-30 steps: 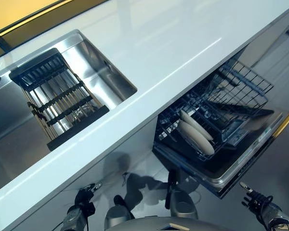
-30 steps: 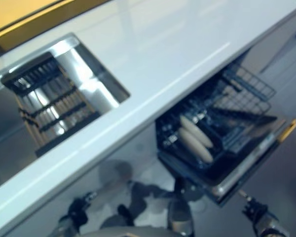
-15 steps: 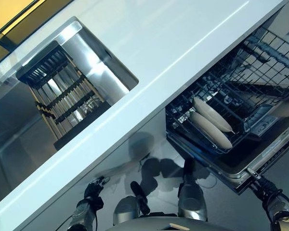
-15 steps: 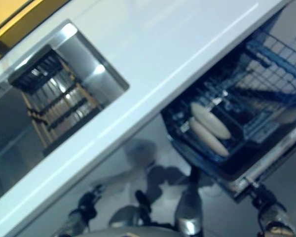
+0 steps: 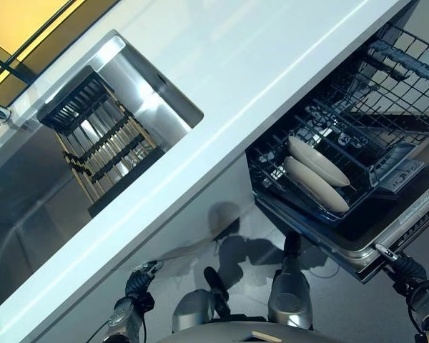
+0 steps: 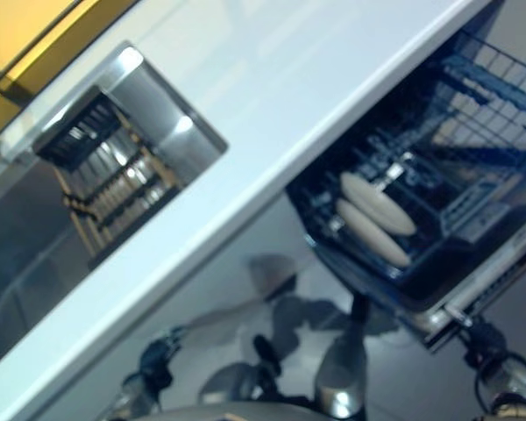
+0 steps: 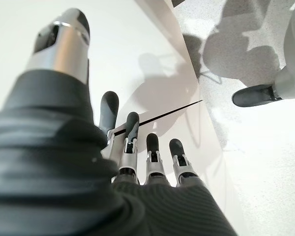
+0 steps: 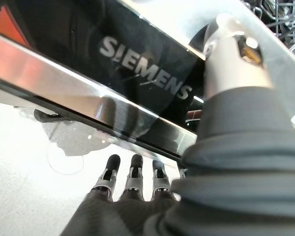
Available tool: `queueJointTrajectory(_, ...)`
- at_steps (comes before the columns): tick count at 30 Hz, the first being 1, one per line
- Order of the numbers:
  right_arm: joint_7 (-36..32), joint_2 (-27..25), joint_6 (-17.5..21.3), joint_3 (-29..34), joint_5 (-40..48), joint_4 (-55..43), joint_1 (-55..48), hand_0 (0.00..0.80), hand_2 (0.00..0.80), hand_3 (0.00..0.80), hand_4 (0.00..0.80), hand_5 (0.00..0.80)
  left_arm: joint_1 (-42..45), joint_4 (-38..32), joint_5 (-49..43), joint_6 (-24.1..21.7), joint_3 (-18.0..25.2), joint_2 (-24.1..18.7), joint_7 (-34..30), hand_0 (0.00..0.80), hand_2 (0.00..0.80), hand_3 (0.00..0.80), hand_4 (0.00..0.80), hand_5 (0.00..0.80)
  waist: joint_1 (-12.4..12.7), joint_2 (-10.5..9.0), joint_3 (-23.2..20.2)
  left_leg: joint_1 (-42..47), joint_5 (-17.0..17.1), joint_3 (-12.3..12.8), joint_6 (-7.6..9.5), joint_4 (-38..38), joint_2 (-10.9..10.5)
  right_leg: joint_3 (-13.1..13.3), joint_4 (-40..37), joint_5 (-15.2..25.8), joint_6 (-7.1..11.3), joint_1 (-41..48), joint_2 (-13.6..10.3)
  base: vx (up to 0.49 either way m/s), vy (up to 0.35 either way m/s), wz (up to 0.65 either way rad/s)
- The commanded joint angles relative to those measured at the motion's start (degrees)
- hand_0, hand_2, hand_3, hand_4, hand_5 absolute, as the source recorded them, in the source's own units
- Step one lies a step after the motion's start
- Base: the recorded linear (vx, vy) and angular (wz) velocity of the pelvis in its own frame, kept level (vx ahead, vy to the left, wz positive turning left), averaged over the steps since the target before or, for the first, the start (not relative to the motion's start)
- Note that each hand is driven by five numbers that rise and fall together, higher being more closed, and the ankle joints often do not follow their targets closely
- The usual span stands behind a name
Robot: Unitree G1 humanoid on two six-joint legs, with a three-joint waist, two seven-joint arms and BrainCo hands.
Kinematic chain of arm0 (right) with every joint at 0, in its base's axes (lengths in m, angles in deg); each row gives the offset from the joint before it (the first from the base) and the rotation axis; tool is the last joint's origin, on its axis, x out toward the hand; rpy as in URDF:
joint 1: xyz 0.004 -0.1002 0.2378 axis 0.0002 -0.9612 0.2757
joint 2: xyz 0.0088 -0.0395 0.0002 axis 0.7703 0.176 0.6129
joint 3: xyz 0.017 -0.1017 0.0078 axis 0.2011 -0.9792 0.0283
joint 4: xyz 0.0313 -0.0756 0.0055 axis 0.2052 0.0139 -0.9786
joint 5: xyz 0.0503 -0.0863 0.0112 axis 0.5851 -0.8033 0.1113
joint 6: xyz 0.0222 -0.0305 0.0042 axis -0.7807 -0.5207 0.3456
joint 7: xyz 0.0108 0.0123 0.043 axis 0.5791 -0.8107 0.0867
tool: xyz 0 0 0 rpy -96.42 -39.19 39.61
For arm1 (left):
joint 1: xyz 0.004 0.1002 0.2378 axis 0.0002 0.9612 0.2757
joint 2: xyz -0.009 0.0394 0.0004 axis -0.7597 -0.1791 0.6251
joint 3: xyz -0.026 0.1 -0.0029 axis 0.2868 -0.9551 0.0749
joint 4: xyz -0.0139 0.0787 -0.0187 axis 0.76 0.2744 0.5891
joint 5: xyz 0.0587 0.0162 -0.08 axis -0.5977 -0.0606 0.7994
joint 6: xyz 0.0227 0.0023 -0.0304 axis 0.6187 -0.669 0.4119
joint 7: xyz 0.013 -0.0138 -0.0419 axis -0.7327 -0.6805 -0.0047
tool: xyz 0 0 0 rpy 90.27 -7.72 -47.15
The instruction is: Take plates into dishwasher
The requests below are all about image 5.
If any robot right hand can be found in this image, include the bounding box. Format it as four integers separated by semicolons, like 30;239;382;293
374;243;427;290

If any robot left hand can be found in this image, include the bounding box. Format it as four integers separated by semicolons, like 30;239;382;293
124;260;164;298

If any cream ceramic plate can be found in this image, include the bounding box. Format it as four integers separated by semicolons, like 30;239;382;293
287;135;351;187
283;156;350;214

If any grey plastic dishwasher tray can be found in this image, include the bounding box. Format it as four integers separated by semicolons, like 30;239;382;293
373;141;426;194

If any grey robot left leg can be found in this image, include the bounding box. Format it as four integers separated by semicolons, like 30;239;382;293
173;266;230;332

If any grey robot leg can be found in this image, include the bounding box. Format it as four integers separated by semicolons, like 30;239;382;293
173;266;230;332
267;230;314;329

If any grey robot torso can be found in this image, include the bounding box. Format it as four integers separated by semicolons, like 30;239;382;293
160;319;330;343

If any grey robot right leg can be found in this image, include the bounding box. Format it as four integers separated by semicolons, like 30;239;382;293
267;230;314;329

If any steel sink drain strainer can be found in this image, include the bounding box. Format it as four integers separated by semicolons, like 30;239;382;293
127;141;157;169

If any stainless steel sink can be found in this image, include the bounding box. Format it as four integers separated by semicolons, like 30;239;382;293
0;30;204;287

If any black dish drying rack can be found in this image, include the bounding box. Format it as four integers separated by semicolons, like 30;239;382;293
36;65;165;219

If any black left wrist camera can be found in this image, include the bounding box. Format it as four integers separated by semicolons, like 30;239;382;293
137;291;154;312

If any dishwasher wire rack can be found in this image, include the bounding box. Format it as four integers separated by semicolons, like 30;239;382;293
246;24;429;224

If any black window frame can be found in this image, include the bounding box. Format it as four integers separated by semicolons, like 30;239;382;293
0;0;87;108

